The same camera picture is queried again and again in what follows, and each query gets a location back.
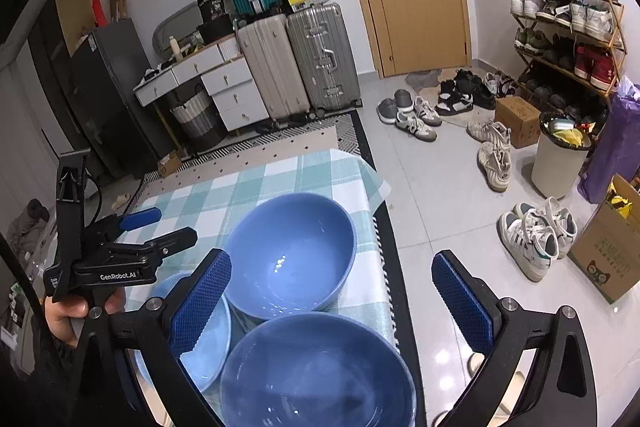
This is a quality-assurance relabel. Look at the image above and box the white sneaker pair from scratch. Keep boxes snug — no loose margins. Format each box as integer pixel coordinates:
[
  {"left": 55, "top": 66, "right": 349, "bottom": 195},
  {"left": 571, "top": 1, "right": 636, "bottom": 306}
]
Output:
[{"left": 497, "top": 197, "right": 578, "bottom": 283}]

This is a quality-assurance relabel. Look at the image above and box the white trash bin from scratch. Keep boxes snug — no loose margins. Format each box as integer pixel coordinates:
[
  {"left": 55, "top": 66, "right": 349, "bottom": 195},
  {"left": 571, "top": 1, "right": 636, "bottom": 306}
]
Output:
[{"left": 532, "top": 112, "right": 591, "bottom": 199}]

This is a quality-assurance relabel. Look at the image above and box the small brown cardboard box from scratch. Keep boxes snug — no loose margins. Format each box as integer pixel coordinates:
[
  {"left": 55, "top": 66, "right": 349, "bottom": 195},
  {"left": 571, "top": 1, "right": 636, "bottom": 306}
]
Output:
[{"left": 495, "top": 96, "right": 540, "bottom": 148}]

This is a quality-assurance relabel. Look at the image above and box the black refrigerator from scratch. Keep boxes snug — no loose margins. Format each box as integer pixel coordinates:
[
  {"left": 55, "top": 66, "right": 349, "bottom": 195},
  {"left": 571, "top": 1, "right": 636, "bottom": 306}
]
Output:
[{"left": 28, "top": 0, "right": 174, "bottom": 186}]

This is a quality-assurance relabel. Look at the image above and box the wooden shoe rack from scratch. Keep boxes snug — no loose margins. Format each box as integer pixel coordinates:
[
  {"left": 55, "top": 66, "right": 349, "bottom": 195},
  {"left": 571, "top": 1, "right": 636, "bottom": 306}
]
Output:
[{"left": 510, "top": 0, "right": 628, "bottom": 126}]

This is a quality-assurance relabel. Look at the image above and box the oval mirror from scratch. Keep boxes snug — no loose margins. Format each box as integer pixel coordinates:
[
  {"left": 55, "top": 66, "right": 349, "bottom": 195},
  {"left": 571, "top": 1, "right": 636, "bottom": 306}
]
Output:
[{"left": 152, "top": 2, "right": 203, "bottom": 60}]

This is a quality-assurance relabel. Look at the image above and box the silver suitcase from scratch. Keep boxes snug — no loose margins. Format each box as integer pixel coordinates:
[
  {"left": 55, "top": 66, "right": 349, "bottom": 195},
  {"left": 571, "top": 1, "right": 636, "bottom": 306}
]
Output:
[{"left": 286, "top": 2, "right": 362, "bottom": 113}]

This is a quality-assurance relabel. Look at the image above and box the purple bag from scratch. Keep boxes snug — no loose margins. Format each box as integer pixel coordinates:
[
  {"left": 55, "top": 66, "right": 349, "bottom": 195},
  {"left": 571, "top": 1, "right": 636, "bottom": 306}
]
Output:
[{"left": 578, "top": 76, "right": 640, "bottom": 204}]

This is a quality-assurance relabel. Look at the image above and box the teal checkered tablecloth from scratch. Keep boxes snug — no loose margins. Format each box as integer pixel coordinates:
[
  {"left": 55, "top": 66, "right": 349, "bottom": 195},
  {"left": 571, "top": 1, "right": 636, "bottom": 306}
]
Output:
[{"left": 119, "top": 147, "right": 402, "bottom": 427}]

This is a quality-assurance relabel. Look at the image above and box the woven laundry basket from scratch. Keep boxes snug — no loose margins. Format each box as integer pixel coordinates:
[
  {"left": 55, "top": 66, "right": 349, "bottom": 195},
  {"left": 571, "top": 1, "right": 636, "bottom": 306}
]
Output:
[{"left": 170, "top": 90, "right": 227, "bottom": 153}]

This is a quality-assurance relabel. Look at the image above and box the white drawer desk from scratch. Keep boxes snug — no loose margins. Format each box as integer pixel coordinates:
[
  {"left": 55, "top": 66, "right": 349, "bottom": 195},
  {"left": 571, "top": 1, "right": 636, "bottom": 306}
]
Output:
[{"left": 134, "top": 34, "right": 270, "bottom": 131}]

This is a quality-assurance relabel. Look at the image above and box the person's left hand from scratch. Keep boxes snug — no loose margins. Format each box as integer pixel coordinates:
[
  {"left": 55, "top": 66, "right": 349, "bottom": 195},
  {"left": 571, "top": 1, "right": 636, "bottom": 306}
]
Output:
[{"left": 43, "top": 288, "right": 126, "bottom": 348}]

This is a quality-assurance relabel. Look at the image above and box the printed cardboard box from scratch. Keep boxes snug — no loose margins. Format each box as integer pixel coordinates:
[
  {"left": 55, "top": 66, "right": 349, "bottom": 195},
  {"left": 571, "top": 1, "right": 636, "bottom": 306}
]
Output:
[{"left": 568, "top": 174, "right": 640, "bottom": 305}]

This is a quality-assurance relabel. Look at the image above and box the beige suitcase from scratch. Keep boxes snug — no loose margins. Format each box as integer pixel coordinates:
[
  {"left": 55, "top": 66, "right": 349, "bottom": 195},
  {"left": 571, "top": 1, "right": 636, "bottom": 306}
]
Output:
[{"left": 236, "top": 14, "right": 310, "bottom": 120}]

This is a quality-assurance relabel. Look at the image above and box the blue bowl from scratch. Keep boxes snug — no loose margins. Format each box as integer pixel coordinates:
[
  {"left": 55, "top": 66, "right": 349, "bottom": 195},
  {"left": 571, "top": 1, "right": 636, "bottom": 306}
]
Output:
[
  {"left": 224, "top": 193, "right": 357, "bottom": 321},
  {"left": 220, "top": 312, "right": 416, "bottom": 426},
  {"left": 134, "top": 272, "right": 232, "bottom": 395}
]

